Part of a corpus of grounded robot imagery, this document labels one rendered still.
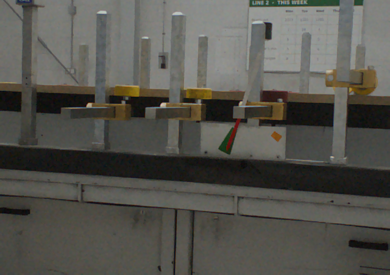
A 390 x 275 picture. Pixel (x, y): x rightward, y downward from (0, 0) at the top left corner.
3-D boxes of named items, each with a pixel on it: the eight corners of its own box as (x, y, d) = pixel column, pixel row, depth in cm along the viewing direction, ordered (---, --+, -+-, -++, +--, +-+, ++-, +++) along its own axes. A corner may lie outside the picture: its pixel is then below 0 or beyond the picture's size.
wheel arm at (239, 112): (245, 122, 187) (245, 105, 187) (231, 121, 189) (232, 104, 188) (280, 117, 229) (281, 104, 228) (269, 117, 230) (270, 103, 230)
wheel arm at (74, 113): (70, 122, 205) (71, 106, 205) (60, 121, 207) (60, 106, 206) (133, 118, 247) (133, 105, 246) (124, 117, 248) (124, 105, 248)
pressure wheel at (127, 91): (142, 119, 244) (143, 85, 243) (120, 119, 240) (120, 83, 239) (131, 118, 251) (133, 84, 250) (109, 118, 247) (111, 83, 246)
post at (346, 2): (343, 166, 212) (353, -6, 209) (331, 166, 213) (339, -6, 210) (345, 165, 215) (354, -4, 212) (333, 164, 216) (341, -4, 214)
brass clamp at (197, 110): (200, 121, 223) (200, 103, 223) (158, 119, 228) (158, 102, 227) (206, 120, 229) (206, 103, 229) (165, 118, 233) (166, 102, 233)
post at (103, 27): (103, 163, 236) (106, 10, 233) (92, 163, 237) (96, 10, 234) (107, 163, 239) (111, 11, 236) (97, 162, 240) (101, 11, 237)
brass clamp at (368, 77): (374, 88, 207) (375, 69, 207) (324, 86, 211) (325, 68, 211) (376, 88, 213) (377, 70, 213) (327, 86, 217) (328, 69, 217)
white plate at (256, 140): (284, 161, 216) (286, 127, 215) (199, 156, 224) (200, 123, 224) (284, 161, 217) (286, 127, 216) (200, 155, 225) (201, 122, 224)
